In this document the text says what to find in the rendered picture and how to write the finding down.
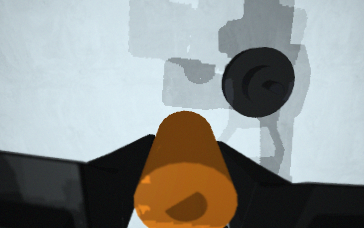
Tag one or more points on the orange knob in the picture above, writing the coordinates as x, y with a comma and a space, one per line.
185, 182

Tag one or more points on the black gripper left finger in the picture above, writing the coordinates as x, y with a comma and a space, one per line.
98, 193

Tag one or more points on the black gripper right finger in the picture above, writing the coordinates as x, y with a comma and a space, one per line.
266, 200

